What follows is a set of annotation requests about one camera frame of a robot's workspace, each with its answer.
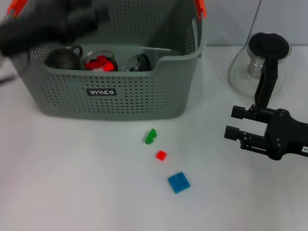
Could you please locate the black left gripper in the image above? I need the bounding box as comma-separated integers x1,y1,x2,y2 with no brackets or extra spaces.
0,3,100,58

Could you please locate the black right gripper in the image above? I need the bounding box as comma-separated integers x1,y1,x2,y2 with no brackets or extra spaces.
224,104,308,161

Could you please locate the dark red long brick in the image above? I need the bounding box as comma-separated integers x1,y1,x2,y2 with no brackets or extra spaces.
84,55,108,70

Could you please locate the blue square toy brick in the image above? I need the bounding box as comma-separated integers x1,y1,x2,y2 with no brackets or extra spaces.
167,171,191,195

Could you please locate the green toy brick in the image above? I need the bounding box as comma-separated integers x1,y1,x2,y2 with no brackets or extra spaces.
145,128,157,145

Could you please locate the grey perforated storage basket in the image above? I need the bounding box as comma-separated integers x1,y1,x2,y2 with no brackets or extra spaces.
4,0,208,121

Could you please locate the dark clay teapot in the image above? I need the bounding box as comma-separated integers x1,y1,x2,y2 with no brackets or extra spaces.
44,44,84,70

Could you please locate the glass teapot black handle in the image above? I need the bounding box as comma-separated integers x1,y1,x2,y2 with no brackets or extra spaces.
228,31,292,108

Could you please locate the thin dark wall cable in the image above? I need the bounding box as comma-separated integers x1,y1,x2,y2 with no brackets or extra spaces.
249,0,263,37

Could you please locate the orange basket handle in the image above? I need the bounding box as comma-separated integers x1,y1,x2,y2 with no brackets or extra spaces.
6,0,207,20

